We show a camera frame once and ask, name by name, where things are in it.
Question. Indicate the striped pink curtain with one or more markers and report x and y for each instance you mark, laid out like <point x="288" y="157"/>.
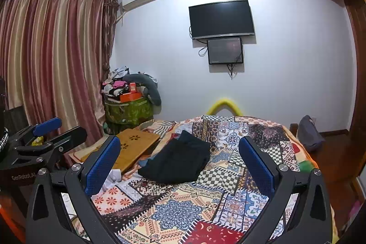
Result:
<point x="48" y="55"/>

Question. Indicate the black wall television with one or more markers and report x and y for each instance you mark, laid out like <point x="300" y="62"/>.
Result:
<point x="221" y="19"/>

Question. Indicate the blue garment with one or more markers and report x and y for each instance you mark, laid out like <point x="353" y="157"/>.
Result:
<point x="145" y="162"/>

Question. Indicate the small black wall monitor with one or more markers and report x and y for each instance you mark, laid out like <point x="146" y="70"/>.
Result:
<point x="225" y="51"/>

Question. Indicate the pile of mixed clothes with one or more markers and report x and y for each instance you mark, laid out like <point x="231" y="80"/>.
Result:
<point x="115" y="84"/>

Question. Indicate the yellow foam arch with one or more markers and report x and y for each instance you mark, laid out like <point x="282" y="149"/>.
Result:
<point x="224" y="105"/>

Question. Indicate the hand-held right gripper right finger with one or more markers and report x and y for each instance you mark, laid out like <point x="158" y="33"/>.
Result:
<point x="257" y="168"/>

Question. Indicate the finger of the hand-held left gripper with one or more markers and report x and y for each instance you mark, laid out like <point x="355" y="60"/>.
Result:
<point x="47" y="125"/>
<point x="65" y="138"/>

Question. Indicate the white cloth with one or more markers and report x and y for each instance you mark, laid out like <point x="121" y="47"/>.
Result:
<point x="113" y="178"/>

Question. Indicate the black pants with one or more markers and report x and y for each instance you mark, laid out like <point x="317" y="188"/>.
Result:
<point x="177" y="159"/>

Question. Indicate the patchwork printed bedspread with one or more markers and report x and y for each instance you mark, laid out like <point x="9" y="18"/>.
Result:
<point x="183" y="209"/>

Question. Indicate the orange box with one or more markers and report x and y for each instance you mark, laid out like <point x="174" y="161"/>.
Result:
<point x="131" y="97"/>

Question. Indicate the wooden lap table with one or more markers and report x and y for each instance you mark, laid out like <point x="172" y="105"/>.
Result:
<point x="137" y="144"/>

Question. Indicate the grey bag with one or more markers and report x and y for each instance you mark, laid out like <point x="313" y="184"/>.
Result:
<point x="310" y="134"/>

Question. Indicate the yellow plastic item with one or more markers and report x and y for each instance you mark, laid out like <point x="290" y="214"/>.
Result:
<point x="37" y="141"/>

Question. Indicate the green fabric storage bag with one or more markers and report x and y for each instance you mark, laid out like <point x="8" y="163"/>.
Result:
<point x="128" y="115"/>

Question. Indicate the wooden wardrobe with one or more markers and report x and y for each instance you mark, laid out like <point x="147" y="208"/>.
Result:
<point x="357" y="89"/>

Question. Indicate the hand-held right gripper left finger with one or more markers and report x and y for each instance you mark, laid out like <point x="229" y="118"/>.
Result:
<point x="103" y="165"/>

